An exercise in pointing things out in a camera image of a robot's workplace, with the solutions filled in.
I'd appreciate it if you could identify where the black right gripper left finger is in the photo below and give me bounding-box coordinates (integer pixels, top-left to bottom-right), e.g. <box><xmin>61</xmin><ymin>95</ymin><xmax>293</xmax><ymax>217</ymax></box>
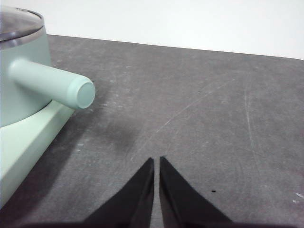
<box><xmin>83</xmin><ymin>157</ymin><xmax>155</xmax><ymax>225</ymax></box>

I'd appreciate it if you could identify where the mint green pot with handle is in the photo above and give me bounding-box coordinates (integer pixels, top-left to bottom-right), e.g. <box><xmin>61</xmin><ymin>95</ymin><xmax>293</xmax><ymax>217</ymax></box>
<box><xmin>0</xmin><ymin>6</ymin><xmax>96</xmax><ymax>128</ymax></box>

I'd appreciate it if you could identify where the glass lid with green knob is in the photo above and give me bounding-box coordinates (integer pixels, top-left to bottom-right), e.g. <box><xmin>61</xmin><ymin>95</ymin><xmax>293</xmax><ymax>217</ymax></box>
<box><xmin>0</xmin><ymin>6</ymin><xmax>45</xmax><ymax>46</ymax></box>

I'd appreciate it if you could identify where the mint green cooker base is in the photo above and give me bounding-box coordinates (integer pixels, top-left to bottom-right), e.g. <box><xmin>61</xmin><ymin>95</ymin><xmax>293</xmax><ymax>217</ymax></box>
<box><xmin>0</xmin><ymin>99</ymin><xmax>75</xmax><ymax>208</ymax></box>

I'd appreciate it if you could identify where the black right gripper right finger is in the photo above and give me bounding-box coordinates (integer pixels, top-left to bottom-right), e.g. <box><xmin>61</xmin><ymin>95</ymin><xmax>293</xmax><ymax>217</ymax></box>
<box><xmin>159</xmin><ymin>156</ymin><xmax>234</xmax><ymax>224</ymax></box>

